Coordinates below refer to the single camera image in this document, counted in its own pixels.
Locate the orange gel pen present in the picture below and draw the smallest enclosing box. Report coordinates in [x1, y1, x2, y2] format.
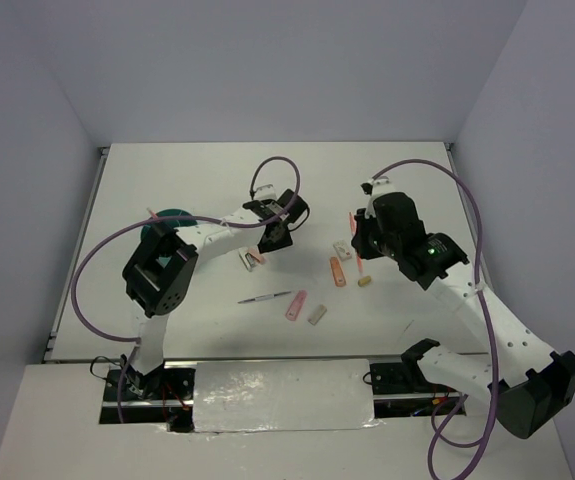
[347, 210, 366, 276]

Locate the grey slim pen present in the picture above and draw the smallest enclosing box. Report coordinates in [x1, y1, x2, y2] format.
[237, 291, 294, 305]

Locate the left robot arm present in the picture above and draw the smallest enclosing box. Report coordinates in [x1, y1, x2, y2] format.
[122, 189, 310, 399]

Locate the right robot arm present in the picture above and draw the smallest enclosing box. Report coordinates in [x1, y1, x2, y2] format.
[352, 191, 575, 439]

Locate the white boxed eraser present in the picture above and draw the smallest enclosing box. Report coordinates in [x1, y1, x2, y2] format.
[333, 240, 353, 261]

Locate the pink white mini stapler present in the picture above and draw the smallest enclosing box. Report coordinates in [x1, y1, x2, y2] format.
[238, 247, 266, 272]

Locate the small tan eraser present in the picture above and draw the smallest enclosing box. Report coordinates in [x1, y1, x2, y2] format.
[357, 276, 372, 287]

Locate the orange correction tape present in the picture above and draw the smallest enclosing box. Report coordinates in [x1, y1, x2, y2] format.
[329, 257, 346, 287]

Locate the pink correction tape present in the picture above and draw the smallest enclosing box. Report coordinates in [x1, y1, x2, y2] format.
[285, 290, 307, 321]

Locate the grey beige eraser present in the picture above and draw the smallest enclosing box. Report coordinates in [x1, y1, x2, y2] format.
[307, 305, 327, 326]

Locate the teal round divided organizer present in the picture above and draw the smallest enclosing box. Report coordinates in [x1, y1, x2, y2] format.
[147, 208, 197, 229]

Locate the silver foil sheet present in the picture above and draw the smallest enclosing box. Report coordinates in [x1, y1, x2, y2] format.
[193, 359, 377, 433]

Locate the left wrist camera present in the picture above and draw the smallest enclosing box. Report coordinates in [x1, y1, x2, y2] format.
[242, 184, 282, 220]

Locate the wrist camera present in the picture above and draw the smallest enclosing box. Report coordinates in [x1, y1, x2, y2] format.
[242, 184, 282, 220]
[361, 176, 396, 218]

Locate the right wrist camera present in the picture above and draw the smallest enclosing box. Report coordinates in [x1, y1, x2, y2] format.
[361, 176, 396, 218]

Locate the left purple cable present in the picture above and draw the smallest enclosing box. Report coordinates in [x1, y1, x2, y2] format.
[70, 156, 302, 424]

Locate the purple cable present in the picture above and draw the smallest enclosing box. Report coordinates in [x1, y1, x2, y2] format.
[70, 156, 302, 424]
[371, 159, 498, 480]

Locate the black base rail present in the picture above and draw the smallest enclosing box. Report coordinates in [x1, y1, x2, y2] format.
[89, 356, 458, 433]

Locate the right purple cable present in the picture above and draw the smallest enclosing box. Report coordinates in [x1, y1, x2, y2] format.
[371, 159, 498, 480]

